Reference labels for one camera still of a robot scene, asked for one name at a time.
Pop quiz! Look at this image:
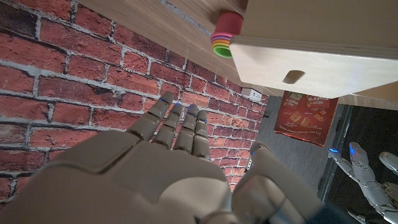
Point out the wooden box with slot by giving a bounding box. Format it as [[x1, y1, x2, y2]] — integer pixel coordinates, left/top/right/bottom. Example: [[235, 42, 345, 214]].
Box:
[[229, 0, 398, 100]]

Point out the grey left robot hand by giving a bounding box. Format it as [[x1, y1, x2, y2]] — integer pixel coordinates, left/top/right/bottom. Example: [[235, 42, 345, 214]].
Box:
[[328, 141, 398, 224]]

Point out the red brick printed backdrop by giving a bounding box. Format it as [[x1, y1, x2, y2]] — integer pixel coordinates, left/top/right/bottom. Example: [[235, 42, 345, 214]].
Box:
[[0, 0, 270, 203]]

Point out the red cracker package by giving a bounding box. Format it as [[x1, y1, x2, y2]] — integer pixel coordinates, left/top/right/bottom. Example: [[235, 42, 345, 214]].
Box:
[[274, 90, 339, 147]]

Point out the white power outlet strip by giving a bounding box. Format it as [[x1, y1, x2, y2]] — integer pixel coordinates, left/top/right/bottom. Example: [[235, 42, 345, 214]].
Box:
[[241, 88, 262, 103]]

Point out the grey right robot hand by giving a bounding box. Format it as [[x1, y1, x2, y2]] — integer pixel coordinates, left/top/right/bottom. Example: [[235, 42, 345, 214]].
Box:
[[0, 91, 325, 224]]

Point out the small green object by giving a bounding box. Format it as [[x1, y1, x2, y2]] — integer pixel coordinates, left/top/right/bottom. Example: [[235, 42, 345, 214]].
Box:
[[210, 11, 244, 59]]

